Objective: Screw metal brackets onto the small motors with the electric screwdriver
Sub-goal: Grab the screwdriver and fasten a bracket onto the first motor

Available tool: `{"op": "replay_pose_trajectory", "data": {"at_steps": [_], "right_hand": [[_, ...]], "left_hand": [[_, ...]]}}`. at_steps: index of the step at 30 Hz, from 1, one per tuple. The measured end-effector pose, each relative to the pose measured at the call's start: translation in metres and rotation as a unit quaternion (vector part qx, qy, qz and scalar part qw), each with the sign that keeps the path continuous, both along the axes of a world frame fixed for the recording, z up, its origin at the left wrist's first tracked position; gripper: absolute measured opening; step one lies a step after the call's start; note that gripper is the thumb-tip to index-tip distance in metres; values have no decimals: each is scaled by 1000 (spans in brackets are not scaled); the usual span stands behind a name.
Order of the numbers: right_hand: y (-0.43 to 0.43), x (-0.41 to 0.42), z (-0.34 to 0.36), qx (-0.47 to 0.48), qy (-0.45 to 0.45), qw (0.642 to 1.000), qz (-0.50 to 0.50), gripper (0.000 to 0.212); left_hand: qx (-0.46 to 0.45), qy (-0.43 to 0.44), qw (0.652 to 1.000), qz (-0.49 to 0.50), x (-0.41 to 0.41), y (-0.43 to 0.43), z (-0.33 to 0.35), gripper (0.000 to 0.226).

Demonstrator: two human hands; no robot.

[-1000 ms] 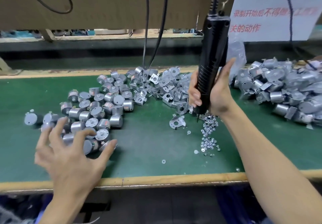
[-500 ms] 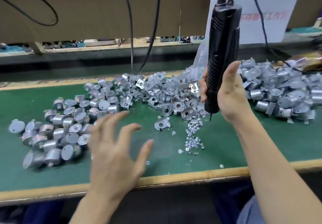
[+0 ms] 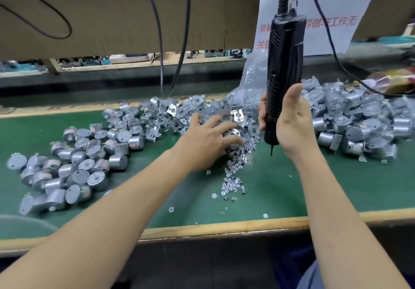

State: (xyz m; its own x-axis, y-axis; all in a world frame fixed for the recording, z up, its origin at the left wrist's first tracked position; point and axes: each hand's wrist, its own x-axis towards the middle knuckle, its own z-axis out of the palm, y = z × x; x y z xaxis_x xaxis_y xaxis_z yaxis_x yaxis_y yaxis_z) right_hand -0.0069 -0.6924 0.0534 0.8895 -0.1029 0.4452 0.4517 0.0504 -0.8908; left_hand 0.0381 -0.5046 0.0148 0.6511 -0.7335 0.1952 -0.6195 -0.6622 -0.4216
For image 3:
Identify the scatter of small silver screws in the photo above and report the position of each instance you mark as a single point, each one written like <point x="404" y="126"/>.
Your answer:
<point x="233" y="169"/>

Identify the pile of assembled motors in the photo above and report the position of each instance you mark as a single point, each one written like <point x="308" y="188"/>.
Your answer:
<point x="363" y="123"/>

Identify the black electric screwdriver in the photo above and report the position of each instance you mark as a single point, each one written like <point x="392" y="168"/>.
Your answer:
<point x="284" y="58"/>

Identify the person's left forearm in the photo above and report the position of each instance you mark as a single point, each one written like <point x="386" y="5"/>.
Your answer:
<point x="97" y="233"/>

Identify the brown back panel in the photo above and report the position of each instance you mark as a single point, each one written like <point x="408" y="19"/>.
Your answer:
<point x="104" y="19"/>

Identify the person's right forearm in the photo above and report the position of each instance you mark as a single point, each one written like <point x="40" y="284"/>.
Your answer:
<point x="343" y="227"/>

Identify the person's left hand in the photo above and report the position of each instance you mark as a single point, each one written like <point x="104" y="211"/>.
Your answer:
<point x="201" y="146"/>

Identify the person's right hand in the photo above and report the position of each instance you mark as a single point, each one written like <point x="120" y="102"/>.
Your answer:
<point x="295" y="133"/>

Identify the white paper sign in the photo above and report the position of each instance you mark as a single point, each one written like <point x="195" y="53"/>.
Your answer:
<point x="343" y="7"/>

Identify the orange packet in plastic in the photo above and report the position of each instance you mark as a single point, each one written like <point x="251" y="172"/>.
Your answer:
<point x="392" y="81"/>

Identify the pile of metal brackets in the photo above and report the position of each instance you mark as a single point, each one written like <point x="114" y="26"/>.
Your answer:
<point x="162" y="114"/>

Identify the dark blue crate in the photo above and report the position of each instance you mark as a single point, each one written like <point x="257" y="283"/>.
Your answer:
<point x="288" y="263"/>

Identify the pile of silver motors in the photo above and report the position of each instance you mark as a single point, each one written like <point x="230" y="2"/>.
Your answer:
<point x="78" y="169"/>

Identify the small clear plastic bag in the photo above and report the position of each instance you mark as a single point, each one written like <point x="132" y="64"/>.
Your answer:
<point x="256" y="81"/>

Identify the green bench mat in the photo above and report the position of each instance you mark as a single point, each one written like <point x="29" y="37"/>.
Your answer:
<point x="324" y="188"/>

